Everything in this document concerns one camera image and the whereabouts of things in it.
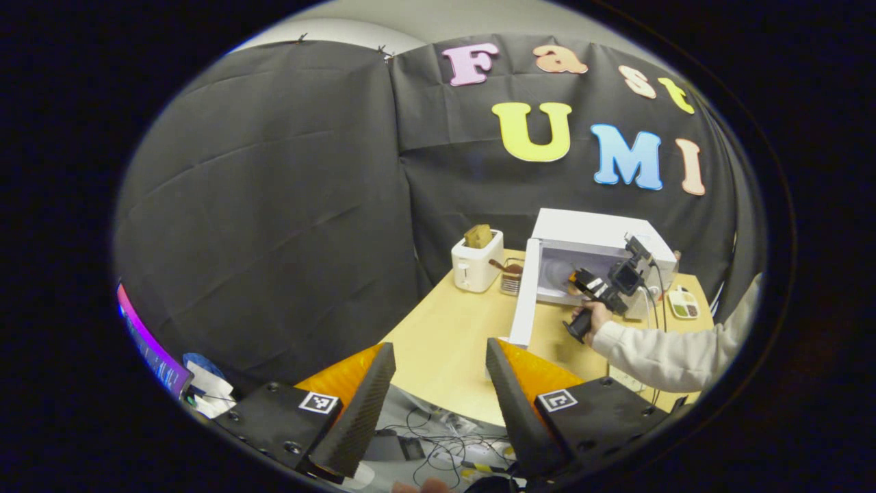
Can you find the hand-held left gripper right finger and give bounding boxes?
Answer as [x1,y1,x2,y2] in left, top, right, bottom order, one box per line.
[484,337,675,480]

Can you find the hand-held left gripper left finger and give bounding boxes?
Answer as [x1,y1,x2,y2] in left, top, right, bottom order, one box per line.
[214,342,398,480]

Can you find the white microwave oven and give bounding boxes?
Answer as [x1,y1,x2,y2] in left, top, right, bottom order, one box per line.
[508,207,680,349]

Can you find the white divided plate with beans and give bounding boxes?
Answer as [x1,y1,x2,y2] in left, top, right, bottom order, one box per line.
[667,286,701,321]

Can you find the white toaster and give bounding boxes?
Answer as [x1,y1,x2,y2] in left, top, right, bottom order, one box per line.
[450,229,506,294]

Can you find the white crumpled paper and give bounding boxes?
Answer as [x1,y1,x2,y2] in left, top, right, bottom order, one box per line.
[188,362,237,419]

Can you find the blue round object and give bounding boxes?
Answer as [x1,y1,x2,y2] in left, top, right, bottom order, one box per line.
[182,352,227,381]

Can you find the purple lit screen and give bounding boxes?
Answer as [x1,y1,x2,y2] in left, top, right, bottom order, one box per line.
[115,281,194,401]

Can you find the black backdrop cloth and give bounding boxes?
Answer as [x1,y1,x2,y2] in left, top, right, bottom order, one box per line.
[113,33,753,399]

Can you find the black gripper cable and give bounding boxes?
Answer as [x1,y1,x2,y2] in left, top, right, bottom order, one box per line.
[639,262,670,406]

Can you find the tangled black floor cables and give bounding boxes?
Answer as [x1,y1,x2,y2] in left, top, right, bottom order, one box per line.
[378,407,522,488]

